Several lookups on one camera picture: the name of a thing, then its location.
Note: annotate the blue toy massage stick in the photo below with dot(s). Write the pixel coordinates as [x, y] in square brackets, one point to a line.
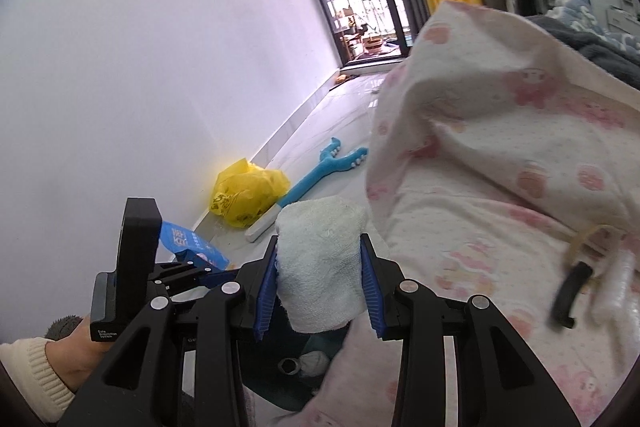
[310, 182]

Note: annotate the white dresser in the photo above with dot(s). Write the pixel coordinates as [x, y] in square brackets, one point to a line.
[625, 2]

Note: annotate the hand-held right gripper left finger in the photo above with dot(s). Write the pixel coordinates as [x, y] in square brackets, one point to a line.
[267, 297]

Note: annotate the black curved plastic piece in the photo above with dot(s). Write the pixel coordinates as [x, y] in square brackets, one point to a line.
[570, 297]

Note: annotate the blue paper package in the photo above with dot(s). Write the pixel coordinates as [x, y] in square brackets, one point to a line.
[185, 242]

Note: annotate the clear plastic wrap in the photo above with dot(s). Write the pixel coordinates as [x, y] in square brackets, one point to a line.
[617, 287]

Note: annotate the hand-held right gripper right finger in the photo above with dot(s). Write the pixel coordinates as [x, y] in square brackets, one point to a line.
[372, 302]

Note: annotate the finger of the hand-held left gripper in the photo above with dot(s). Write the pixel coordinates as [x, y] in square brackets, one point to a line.
[222, 278]
[205, 271]

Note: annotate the pink printed bed sheet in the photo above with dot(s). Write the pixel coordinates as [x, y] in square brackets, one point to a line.
[500, 132]

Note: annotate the dark grey blanket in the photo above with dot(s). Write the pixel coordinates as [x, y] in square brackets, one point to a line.
[605, 52]

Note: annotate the small orange floor item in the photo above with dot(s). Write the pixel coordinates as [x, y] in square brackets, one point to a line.
[341, 78]

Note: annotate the blue printed fleece blanket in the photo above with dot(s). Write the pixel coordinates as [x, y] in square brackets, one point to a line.
[575, 14]

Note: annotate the person's left hand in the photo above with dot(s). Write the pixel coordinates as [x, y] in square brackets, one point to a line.
[80, 357]

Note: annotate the yellow plastic bag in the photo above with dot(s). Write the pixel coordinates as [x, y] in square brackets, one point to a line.
[250, 192]

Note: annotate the white towel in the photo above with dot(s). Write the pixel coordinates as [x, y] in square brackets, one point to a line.
[320, 257]

